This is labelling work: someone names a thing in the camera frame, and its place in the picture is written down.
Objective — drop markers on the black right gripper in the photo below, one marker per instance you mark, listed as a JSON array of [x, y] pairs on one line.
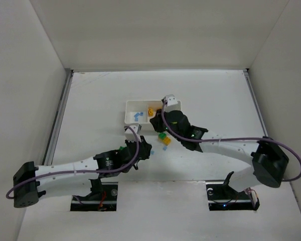
[[159, 121]]

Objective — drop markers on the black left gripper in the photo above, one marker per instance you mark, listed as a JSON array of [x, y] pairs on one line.
[[143, 148]]

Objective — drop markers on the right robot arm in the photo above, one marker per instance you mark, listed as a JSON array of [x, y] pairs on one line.
[[205, 141]]

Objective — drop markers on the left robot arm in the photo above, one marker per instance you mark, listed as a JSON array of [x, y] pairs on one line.
[[33, 183]]

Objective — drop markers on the green square lego brick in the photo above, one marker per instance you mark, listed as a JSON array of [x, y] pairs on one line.
[[162, 136]]

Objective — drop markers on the yellow rectangular lego brick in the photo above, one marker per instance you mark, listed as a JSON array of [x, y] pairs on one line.
[[166, 141]]

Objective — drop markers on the yellow face lego brick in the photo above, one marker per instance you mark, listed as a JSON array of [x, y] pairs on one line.
[[150, 112]]

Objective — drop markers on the white three-compartment tray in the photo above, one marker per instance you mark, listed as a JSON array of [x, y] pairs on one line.
[[137, 106]]

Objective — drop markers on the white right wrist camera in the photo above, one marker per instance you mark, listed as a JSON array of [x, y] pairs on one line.
[[169, 100]]

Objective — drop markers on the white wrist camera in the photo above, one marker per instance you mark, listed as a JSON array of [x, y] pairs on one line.
[[131, 133], [169, 100]]

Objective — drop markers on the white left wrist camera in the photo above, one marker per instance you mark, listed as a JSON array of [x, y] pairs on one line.
[[131, 133]]

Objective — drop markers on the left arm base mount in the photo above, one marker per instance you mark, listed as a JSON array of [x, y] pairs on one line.
[[102, 198]]

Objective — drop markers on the left aluminium rail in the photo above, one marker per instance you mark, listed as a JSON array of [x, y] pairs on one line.
[[55, 130]]

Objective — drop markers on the aluminium rail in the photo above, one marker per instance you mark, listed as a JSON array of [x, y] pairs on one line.
[[261, 120], [55, 130]]

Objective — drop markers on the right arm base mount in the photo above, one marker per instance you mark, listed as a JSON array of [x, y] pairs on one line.
[[221, 197]]

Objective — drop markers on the right aluminium rail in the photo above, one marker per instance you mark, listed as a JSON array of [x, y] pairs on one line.
[[261, 120]]

